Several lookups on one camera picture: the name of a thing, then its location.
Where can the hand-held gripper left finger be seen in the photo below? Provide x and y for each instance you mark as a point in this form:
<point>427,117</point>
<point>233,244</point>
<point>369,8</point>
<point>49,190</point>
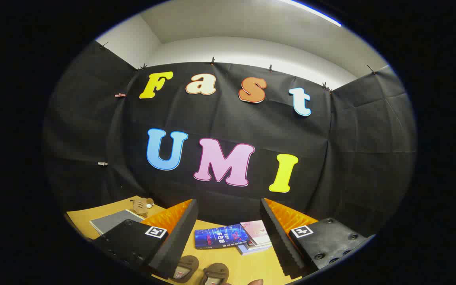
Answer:
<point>180,237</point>

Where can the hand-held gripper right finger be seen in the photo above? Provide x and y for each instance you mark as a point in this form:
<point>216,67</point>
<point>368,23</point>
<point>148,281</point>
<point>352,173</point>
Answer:
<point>281,245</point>

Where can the brown fuzzy moccasin shoe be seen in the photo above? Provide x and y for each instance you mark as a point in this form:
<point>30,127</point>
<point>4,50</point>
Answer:
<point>186,265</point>
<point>216,271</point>

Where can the cream fabric storage box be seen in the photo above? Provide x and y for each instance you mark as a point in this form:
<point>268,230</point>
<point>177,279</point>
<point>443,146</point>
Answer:
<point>111,222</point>

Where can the pink cover book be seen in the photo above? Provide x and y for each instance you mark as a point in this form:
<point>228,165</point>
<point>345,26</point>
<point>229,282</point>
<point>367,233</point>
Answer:
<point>257,231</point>

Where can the grey-blue book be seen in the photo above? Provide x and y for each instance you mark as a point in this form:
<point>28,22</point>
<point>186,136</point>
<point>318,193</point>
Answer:
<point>251,250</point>

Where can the blue cover book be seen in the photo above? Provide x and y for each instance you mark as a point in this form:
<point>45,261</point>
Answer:
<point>220,237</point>

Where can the brown striped plush toy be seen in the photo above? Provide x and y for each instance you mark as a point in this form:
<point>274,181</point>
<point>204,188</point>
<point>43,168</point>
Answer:
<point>141,206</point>

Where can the pink clothespin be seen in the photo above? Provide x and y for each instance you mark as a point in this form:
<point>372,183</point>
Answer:
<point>120,95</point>

